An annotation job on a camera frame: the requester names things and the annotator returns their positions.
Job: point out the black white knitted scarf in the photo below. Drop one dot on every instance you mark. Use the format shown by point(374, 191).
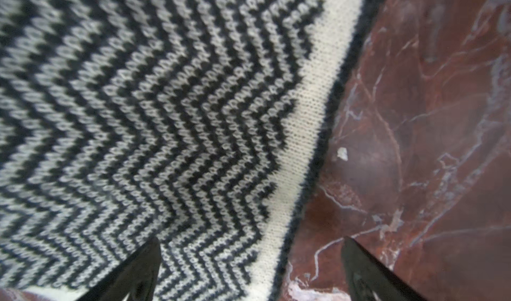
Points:
point(203, 123)

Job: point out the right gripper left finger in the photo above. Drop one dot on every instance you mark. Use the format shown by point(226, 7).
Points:
point(134, 279)

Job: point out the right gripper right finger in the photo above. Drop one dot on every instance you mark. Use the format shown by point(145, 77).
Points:
point(369, 279)

